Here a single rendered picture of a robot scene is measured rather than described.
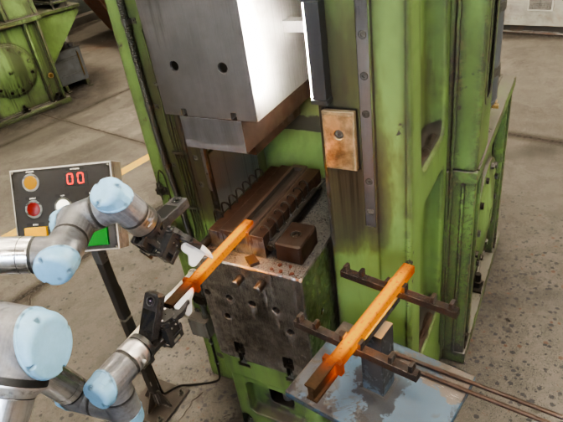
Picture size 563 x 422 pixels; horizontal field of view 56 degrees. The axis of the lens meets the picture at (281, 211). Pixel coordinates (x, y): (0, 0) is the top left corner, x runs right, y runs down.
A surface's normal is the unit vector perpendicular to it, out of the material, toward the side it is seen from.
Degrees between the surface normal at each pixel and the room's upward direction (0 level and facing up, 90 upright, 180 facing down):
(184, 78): 90
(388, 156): 90
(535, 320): 0
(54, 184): 60
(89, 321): 0
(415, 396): 0
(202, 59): 90
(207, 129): 90
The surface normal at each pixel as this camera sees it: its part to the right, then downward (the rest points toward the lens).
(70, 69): 0.70, 0.31
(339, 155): -0.45, 0.54
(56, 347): 0.95, -0.04
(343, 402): -0.13, -0.83
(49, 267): 0.03, 0.55
